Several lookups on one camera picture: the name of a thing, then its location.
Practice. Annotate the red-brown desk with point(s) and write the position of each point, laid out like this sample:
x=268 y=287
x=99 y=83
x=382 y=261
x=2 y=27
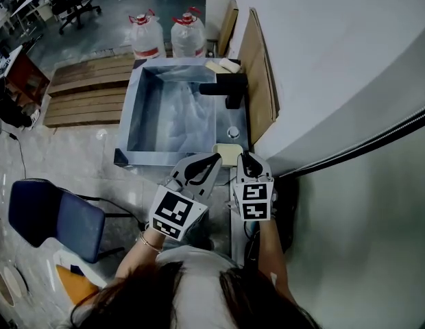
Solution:
x=25 y=77

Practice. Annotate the round beige stool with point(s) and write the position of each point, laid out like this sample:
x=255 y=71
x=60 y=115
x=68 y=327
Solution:
x=7 y=284

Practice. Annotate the blue chair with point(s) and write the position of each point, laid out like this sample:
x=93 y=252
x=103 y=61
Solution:
x=58 y=218

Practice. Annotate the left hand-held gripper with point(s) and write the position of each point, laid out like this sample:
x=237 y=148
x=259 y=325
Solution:
x=173 y=211

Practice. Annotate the small wooden board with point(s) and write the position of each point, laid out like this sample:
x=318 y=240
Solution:
x=229 y=26

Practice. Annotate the clear water jug red cap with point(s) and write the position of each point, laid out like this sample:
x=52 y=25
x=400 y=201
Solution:
x=147 y=38
x=188 y=36

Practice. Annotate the large wooden board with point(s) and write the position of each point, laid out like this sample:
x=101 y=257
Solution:
x=257 y=81

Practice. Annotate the person's right forearm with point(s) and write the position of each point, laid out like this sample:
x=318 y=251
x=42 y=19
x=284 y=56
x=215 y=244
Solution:
x=274 y=252

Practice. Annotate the person's white shirt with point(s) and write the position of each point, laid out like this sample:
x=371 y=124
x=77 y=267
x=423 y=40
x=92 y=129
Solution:
x=198 y=286

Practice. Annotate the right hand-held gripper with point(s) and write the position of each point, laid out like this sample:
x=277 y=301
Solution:
x=255 y=201

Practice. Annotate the white cabinet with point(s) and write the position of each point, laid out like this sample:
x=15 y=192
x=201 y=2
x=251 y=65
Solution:
x=216 y=9

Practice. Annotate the person's left forearm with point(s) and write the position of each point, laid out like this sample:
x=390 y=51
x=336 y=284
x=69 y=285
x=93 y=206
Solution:
x=137 y=259

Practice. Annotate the chrome sink drain button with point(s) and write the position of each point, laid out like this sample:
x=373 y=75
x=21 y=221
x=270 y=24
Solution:
x=233 y=132

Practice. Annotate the white armchair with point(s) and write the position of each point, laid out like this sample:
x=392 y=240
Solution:
x=66 y=257

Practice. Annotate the black faucet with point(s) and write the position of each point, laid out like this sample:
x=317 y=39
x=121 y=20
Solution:
x=234 y=87

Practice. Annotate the orange cushion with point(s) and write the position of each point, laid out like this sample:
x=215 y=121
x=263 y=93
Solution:
x=75 y=284

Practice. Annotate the wooden slatted platform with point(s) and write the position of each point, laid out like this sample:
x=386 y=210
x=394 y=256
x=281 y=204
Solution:
x=89 y=94

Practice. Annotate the beige sponge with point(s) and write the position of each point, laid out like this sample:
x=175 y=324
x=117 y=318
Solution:
x=213 y=66

